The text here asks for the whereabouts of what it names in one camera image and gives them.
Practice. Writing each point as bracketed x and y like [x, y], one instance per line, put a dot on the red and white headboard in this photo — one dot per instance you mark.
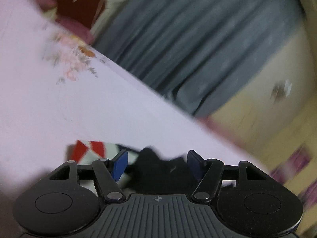
[81, 5]

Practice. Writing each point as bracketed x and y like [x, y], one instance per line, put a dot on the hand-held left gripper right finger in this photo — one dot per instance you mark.
[195, 164]

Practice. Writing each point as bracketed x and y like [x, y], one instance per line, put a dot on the wide blue curtain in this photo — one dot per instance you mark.
[185, 42]

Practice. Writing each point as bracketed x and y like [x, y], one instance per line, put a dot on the pink floral bed sheet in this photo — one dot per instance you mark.
[74, 104]

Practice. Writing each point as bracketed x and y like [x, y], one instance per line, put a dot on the striped knit sweater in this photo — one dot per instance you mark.
[158, 163]

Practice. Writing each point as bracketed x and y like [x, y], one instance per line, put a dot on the wall lamp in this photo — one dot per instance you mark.
[282, 90]

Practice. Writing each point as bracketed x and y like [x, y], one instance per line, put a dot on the purple pillow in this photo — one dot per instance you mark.
[74, 27]

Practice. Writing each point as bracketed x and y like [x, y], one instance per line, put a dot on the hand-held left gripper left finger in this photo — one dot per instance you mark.
[120, 164]

